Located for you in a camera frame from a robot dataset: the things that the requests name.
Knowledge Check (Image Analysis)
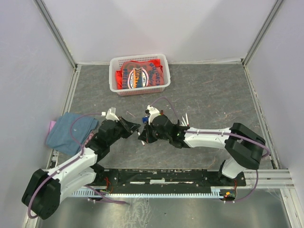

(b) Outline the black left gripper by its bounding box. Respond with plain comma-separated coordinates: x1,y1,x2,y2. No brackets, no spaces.
108,116,141,146

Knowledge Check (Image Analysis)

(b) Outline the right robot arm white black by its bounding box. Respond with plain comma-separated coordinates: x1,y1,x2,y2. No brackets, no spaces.
138,114,269,186

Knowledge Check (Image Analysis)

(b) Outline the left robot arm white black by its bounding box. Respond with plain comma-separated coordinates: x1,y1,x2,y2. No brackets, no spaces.
21,116,141,219

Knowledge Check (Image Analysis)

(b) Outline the white plastic basket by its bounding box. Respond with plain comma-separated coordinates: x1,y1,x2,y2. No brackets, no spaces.
109,54,171,96

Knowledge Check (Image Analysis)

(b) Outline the orange printed cloth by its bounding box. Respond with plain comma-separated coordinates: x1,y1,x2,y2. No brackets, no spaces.
115,59,164,89

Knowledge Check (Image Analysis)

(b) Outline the blue cloth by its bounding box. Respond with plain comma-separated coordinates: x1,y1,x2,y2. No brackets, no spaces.
46,112,98,156

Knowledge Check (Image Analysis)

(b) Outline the pink cloth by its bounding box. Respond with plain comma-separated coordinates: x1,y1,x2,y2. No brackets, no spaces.
48,121,57,133

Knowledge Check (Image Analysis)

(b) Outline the circuit board with leds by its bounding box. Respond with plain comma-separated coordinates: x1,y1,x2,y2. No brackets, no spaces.
224,191,237,201

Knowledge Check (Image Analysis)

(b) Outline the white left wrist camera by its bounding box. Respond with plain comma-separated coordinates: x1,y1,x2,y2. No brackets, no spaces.
101,107,119,121

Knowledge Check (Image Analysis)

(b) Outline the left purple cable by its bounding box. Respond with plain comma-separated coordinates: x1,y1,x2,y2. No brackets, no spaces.
27,114,128,219

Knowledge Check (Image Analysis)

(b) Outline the purple cable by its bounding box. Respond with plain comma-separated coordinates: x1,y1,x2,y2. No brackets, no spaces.
27,114,128,219
149,96,271,204

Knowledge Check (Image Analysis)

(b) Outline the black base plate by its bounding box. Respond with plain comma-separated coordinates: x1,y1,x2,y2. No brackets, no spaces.
89,169,246,193

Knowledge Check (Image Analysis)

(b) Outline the blue slotted cable duct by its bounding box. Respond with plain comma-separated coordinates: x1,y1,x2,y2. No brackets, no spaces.
70,188,223,199

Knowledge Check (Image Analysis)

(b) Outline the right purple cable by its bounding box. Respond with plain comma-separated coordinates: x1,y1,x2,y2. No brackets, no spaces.
149,96,271,204

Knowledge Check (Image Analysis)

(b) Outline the aluminium frame rail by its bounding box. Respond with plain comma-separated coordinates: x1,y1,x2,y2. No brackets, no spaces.
34,168,295,187

